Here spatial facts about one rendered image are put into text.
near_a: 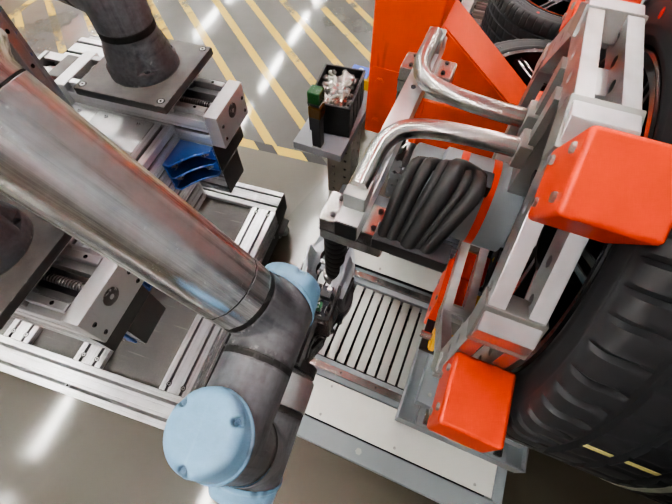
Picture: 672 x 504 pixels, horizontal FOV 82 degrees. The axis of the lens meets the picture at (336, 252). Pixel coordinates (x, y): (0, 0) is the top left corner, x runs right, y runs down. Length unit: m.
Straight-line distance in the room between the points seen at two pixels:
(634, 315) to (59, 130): 0.45
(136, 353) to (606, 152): 1.24
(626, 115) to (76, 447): 1.57
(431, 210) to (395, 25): 0.68
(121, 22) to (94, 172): 0.65
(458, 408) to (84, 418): 1.31
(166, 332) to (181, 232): 1.00
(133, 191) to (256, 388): 0.20
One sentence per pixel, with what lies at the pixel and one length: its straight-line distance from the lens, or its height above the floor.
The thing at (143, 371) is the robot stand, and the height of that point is 0.21.
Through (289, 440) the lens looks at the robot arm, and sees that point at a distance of 0.49.
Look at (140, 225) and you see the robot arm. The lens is 0.32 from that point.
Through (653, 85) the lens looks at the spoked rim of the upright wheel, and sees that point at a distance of 0.55.
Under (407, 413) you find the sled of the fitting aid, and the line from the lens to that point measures 1.24.
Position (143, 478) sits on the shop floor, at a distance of 1.48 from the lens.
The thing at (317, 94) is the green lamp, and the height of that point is 0.66.
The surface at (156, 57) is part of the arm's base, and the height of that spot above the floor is 0.86.
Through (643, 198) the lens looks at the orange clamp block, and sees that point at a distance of 0.35.
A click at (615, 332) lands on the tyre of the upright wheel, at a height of 1.04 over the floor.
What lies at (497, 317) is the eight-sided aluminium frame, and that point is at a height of 0.98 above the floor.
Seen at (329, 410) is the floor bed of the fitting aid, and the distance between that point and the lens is 1.29.
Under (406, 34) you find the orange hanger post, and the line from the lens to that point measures 1.04.
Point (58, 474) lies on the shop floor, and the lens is 1.60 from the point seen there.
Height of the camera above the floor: 1.36
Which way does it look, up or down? 60 degrees down
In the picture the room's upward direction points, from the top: straight up
